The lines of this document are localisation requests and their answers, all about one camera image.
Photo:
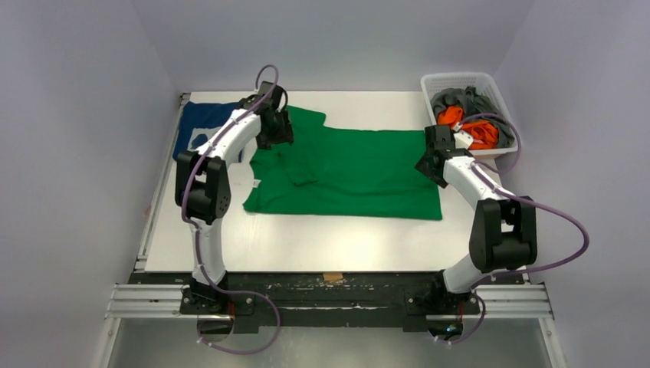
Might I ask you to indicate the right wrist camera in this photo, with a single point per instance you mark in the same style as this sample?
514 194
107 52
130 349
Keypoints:
463 139

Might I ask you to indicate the orange t-shirt in basket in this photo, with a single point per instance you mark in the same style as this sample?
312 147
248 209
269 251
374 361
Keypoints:
484 133

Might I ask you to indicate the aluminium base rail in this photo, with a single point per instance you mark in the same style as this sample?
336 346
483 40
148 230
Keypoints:
502 301

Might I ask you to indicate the folded navy printed t-shirt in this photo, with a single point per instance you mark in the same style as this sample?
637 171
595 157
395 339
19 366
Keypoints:
199 122

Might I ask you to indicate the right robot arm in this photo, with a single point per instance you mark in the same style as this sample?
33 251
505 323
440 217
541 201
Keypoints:
503 232

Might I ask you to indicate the grey t-shirt in basket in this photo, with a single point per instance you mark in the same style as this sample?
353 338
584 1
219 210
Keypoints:
472 103

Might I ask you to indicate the black table front rail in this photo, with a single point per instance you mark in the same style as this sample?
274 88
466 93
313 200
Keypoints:
264 286

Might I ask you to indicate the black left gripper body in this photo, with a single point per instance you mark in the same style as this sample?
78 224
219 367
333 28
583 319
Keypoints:
279 133

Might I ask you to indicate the green t-shirt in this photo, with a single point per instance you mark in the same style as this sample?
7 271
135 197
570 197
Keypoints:
332 171

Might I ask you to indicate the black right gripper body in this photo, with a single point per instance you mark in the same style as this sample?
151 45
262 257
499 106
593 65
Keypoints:
429 165

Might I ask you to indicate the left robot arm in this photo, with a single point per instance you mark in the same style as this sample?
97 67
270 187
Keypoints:
203 191

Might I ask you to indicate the white plastic laundry basket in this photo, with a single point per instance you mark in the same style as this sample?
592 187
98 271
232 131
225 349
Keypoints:
485 85

